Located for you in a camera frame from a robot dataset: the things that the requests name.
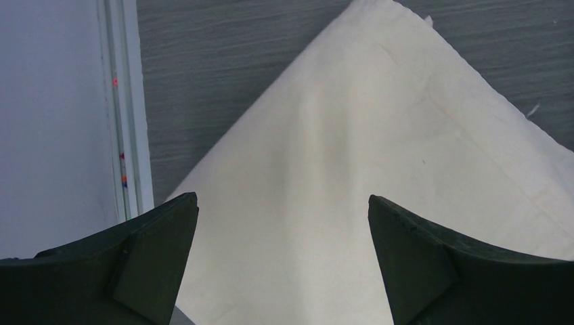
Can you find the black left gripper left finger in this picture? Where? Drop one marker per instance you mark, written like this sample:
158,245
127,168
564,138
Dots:
127,274

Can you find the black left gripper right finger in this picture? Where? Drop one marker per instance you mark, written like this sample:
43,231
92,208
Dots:
435,275

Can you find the cream cloth wrap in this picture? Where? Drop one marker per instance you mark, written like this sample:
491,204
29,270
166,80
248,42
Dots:
379,103

